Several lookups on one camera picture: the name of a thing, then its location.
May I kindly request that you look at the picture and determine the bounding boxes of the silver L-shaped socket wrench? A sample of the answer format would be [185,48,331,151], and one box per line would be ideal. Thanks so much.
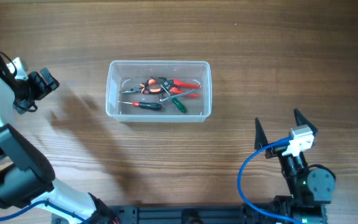
[159,89,195,103]

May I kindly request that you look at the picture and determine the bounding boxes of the blue left camera cable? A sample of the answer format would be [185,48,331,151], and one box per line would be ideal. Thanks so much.
[0,93,90,224]

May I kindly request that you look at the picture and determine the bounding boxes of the blue camera cable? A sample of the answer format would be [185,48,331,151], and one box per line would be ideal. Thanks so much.
[237,136,307,224]
[0,93,90,224]

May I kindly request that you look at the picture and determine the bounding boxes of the black red handled screwdriver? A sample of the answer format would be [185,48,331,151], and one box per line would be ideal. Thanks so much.
[119,101,162,111]

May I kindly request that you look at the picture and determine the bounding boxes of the clear plastic container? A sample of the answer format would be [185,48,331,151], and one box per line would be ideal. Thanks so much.
[106,60,213,123]

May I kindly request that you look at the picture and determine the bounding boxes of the green handled screwdriver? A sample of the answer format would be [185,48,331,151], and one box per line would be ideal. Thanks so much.
[162,86,187,113]

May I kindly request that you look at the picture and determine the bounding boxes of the blue right camera cable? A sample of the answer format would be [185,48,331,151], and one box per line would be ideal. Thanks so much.
[237,136,307,224]

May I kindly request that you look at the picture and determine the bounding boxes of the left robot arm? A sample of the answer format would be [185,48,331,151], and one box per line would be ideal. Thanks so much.
[0,51,119,223]

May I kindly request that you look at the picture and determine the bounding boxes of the orange black needle-nose pliers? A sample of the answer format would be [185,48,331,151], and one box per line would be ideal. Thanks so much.
[119,78,165,95]

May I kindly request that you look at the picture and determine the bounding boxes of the red handled snips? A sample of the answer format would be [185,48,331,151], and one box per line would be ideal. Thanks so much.
[151,77,201,95]

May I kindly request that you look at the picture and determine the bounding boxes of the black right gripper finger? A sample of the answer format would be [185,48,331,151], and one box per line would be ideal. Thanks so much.
[293,108,318,136]
[254,118,269,151]

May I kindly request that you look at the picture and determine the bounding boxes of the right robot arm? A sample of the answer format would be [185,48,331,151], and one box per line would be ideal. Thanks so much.
[257,108,336,223]

